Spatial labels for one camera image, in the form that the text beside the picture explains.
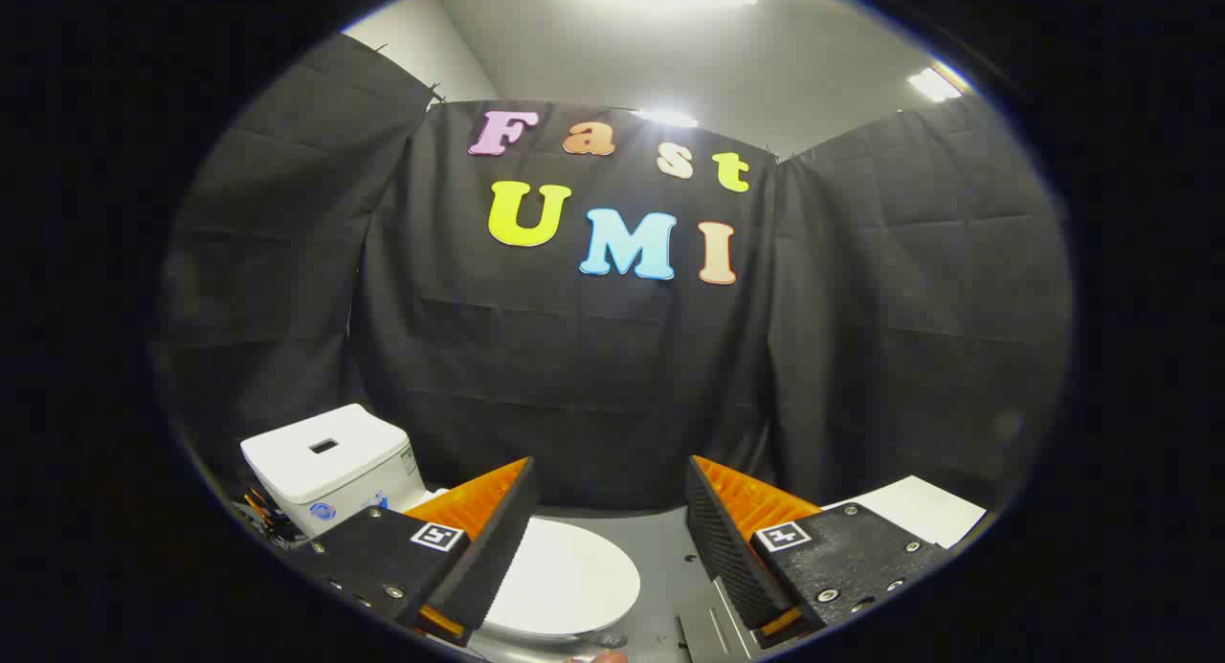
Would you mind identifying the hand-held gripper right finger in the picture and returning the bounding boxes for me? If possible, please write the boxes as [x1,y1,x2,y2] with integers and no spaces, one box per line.
[684,454,956,647]

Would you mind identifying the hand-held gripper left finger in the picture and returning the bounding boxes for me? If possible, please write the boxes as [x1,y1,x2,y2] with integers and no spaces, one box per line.
[285,456,540,648]

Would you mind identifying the white toilet lid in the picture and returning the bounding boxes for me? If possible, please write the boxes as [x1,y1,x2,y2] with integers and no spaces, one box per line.
[483,518,642,640]

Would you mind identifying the black backdrop cloth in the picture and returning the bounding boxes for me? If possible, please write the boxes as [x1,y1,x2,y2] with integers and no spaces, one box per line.
[158,32,1075,516]

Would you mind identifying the grey cabinet with white top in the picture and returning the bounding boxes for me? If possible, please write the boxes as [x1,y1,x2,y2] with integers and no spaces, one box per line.
[675,475,988,660]

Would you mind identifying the narrow ceiling light panel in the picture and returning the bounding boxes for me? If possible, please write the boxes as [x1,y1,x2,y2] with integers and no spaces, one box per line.
[907,65,964,103]

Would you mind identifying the bundle of orange black cables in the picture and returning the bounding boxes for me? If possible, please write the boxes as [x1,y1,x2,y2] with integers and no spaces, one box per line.
[228,486,309,551]

